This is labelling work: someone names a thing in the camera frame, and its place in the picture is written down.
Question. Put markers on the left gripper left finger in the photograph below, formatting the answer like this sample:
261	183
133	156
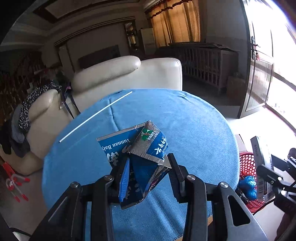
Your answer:
66	220

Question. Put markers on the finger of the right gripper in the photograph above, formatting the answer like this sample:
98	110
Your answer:
284	165
284	192

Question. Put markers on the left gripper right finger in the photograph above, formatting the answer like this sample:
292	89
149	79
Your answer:
214	212

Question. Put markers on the blue and white toothpaste box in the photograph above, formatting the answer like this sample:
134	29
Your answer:
138	159

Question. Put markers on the red mesh trash basket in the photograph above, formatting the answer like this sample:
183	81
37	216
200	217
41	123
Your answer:
247	168

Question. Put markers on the blue plastic bag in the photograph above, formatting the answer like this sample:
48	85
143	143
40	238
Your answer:
248	186

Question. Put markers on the red white toy tricycle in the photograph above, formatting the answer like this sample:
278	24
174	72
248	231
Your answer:
14	181

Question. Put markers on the blue tablecloth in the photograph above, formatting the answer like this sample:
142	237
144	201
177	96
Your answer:
197	134

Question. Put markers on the cardboard box on floor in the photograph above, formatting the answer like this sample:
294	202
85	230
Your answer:
235	88

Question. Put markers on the dark clothes pile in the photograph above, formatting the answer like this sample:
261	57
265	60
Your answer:
13	139

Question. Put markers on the spotted black white garment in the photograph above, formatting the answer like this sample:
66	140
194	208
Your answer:
23	120

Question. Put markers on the cream leather sofa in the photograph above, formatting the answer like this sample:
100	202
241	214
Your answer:
48	116

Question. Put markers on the wooden baby crib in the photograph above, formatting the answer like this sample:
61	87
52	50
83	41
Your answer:
209	63

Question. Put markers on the white thin stick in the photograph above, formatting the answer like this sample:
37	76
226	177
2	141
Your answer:
94	115

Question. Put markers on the black television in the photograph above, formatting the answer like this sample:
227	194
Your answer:
99	56

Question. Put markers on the orange curtains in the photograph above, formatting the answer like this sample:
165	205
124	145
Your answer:
175	21

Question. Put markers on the white refrigerator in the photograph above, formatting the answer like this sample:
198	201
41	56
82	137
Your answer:
148	41

